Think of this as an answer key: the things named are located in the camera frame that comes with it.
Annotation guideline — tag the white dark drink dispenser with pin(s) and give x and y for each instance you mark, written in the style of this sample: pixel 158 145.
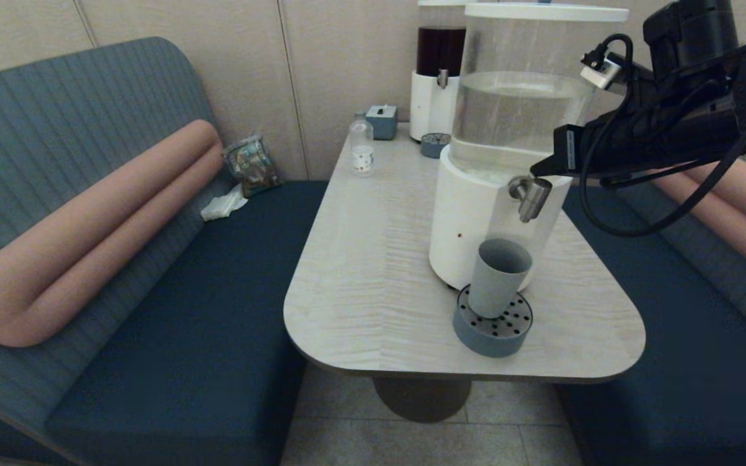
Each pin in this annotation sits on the white dark drink dispenser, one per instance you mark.
pixel 431 103

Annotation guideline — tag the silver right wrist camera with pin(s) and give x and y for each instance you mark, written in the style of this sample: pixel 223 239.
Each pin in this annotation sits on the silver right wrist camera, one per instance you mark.
pixel 603 71

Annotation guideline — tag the white clear water dispenser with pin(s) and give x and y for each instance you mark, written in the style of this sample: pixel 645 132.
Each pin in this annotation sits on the white clear water dispenser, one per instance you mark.
pixel 476 220

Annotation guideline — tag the white folded napkin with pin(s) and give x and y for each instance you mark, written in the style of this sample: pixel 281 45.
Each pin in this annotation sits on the white folded napkin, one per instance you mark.
pixel 223 206

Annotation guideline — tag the small blue drip tray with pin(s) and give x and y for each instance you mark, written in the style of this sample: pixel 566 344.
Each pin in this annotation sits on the small blue drip tray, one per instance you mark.
pixel 436 145

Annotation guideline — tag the blue upholstered bench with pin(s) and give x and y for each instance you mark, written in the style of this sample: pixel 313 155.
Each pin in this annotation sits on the blue upholstered bench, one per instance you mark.
pixel 217 291
pixel 671 323

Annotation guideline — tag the grey plastic cup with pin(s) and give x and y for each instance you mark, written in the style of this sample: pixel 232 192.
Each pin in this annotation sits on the grey plastic cup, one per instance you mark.
pixel 498 285

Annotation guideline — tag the grey-blue tissue box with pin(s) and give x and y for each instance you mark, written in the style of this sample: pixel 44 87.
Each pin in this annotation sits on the grey-blue tissue box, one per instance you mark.
pixel 383 122

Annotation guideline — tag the large blue perforated drip tray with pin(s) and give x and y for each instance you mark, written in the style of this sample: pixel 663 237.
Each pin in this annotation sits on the large blue perforated drip tray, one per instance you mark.
pixel 493 340

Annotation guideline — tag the clear plastic bottle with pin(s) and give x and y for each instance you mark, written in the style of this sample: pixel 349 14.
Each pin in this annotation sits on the clear plastic bottle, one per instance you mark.
pixel 361 153

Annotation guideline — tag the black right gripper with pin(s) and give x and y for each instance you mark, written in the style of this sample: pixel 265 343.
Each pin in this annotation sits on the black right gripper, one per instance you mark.
pixel 606 142

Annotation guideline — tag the green snack bag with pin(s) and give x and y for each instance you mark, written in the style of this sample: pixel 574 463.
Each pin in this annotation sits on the green snack bag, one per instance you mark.
pixel 253 166

